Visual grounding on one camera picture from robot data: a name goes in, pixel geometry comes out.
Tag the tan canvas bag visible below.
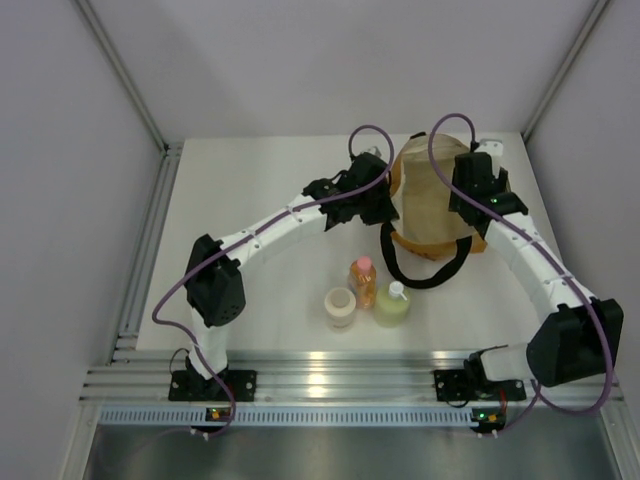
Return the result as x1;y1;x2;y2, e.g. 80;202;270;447
380;132;487;290

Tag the orange bottle pink cap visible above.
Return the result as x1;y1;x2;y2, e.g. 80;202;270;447
348;256;377;309

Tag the green bottle white cap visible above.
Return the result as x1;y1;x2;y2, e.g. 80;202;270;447
373;281;410;328

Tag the cream jar bottle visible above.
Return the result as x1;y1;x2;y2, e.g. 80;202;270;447
324;287;357;332

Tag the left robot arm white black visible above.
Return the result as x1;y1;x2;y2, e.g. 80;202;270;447
169;151;397;401

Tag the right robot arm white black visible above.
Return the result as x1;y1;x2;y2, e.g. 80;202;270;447
449;151;624;397

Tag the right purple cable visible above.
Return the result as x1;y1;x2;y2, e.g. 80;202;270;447
428;113;619;439

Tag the purple cable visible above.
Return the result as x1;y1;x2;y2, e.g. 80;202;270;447
152;124;396;441
428;113;619;439

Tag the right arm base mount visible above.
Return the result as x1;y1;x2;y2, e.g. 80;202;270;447
433;369;527;406

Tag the right aluminium frame post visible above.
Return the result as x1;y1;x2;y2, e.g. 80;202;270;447
520;0;613;144

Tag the aluminium frame post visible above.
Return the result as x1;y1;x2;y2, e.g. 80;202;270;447
520;0;613;144
71;0;168;152

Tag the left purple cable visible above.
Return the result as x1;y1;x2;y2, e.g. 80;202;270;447
152;124;396;441

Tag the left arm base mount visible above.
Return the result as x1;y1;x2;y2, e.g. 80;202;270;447
168;369;257;402

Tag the grey slotted cable duct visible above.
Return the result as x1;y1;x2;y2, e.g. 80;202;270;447
98;405;503;428

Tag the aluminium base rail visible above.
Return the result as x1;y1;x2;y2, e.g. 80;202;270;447
79;348;621;405

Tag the left aluminium frame post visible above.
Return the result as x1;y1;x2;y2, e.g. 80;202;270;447
71;0;168;152

